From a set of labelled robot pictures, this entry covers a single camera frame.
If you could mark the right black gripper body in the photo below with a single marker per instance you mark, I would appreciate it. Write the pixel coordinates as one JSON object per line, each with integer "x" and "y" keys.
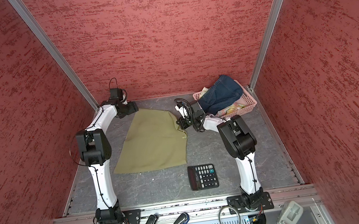
{"x": 193, "y": 118}

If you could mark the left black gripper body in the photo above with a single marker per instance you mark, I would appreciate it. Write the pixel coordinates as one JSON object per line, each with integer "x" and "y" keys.
{"x": 127, "y": 109}

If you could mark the olive green skirt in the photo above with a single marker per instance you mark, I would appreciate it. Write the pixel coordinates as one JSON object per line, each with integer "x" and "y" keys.
{"x": 154, "y": 142}

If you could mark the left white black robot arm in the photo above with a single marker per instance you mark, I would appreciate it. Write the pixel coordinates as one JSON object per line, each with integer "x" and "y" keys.
{"x": 95, "y": 152}

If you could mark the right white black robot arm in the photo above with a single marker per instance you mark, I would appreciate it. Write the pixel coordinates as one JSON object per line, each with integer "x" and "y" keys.
{"x": 238, "y": 140}

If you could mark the pastel patterned cloth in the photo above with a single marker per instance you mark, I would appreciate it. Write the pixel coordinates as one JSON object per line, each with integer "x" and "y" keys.
{"x": 230, "y": 109}

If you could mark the blue denim skirt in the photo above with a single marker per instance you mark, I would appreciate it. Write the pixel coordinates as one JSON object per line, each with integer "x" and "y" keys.
{"x": 223, "y": 93}

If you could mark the pink plastic basket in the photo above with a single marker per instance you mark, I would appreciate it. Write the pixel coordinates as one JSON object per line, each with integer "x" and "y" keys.
{"x": 244, "y": 104}

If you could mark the black desk calculator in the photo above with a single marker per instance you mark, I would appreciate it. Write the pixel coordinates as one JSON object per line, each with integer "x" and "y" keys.
{"x": 202, "y": 177}

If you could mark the right small circuit board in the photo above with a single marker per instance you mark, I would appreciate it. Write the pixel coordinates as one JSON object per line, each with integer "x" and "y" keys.
{"x": 256, "y": 219}

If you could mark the grey plastic dispenser box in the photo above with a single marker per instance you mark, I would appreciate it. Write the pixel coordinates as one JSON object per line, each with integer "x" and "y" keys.
{"x": 291, "y": 213}

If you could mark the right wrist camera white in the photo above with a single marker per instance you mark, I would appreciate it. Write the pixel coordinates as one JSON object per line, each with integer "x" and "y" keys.
{"x": 183, "y": 110}

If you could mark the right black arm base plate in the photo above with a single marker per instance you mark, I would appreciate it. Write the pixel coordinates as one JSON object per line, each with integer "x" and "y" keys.
{"x": 235, "y": 203}

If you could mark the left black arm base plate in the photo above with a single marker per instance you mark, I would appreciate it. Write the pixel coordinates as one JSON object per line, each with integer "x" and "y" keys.
{"x": 128, "y": 217}

